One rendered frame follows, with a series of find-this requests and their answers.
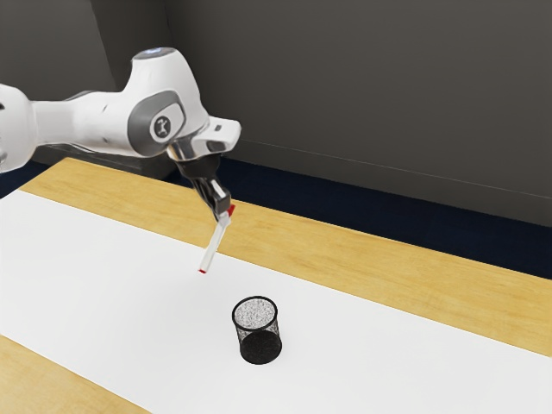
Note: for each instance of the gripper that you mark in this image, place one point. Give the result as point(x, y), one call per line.
point(202, 171)

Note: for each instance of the white pen with red ends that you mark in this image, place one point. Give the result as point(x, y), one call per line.
point(214, 241)

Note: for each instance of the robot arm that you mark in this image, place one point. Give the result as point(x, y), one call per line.
point(86, 116)

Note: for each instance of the black mesh pen holder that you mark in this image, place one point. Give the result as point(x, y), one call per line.
point(257, 330)

